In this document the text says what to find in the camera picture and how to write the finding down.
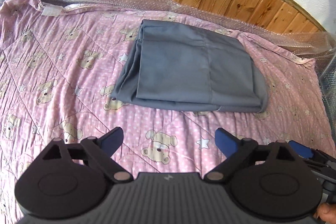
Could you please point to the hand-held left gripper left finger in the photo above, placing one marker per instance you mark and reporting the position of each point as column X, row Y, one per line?
column 113, row 138

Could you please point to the grey pants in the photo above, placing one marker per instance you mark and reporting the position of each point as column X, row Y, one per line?
column 194, row 69

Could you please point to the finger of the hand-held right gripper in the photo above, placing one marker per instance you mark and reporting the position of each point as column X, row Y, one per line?
column 302, row 149

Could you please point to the pink bear printed blanket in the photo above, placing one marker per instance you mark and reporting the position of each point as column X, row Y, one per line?
column 65, row 82

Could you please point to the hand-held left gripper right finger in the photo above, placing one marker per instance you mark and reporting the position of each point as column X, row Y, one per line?
column 225, row 142

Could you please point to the person's right hand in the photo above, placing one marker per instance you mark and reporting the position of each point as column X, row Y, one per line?
column 326, row 213

